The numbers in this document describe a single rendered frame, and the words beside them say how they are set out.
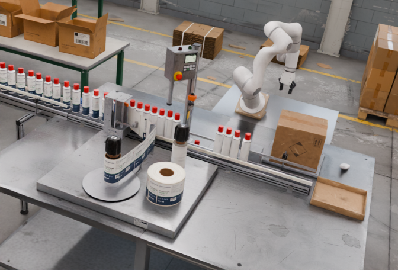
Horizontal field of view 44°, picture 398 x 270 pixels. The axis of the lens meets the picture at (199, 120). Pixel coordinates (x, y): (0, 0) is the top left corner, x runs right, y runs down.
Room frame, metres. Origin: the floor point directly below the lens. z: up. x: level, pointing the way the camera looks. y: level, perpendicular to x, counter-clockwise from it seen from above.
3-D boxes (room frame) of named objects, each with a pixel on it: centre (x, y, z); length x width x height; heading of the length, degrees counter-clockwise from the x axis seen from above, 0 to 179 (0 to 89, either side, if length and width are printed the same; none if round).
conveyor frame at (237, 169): (2.69, 0.08, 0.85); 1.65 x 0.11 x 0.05; 73
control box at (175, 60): (2.81, 0.16, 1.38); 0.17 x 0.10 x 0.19; 128
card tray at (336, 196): (2.40, -0.88, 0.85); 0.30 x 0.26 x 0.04; 73
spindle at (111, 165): (2.17, 0.42, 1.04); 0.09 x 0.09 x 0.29
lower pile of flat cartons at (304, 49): (7.09, -1.11, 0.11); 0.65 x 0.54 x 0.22; 71
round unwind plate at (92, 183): (2.17, 0.42, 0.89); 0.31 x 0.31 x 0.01
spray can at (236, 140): (2.60, -0.24, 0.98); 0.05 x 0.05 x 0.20
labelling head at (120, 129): (2.73, 0.51, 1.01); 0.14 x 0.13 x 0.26; 73
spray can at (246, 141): (2.58, -0.30, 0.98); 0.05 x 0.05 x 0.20
